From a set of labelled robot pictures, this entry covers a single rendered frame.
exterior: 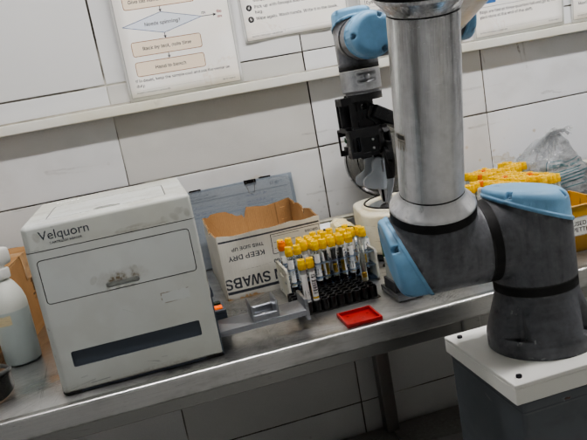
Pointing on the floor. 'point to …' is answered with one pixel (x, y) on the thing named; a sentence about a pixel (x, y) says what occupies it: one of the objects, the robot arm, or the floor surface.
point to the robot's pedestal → (532, 419)
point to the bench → (258, 366)
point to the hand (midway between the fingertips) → (388, 194)
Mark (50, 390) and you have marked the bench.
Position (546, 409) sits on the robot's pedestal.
